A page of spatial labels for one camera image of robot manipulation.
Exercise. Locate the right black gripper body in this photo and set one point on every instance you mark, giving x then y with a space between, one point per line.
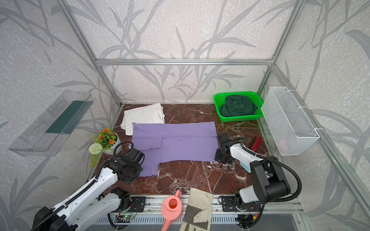
221 153

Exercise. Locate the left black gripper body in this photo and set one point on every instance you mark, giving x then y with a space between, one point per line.
130 174

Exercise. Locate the purple t shirt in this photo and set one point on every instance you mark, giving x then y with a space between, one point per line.
163 143

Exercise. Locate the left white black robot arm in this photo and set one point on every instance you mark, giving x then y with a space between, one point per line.
83 208

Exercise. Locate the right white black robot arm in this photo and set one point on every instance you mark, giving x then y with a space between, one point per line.
272 181

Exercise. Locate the potted orange flower plant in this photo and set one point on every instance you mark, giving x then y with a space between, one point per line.
104 142

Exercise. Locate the green plastic basket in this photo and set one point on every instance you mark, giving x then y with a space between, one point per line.
219 100

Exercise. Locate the green circuit board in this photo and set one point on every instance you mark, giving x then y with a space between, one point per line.
127 218

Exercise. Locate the dark green t shirt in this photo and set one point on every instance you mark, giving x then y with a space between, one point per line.
237 105

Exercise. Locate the folded white t shirt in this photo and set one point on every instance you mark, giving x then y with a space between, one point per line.
151 114

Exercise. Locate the pink watering can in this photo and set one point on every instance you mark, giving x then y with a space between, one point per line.
171 209

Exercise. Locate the beige gardening glove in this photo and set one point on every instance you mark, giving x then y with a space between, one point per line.
198 214

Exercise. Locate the right wiring bundle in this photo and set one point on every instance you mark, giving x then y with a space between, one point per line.
247 221

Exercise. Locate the red handled tool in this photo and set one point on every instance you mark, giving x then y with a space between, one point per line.
256 144

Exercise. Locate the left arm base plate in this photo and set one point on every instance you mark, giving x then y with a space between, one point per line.
137 204

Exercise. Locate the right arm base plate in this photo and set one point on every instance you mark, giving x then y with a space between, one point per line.
235 204

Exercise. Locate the white wire mesh basket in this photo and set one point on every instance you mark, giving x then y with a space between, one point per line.
289 125

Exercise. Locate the clear plastic wall shelf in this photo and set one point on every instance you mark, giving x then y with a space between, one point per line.
48 133

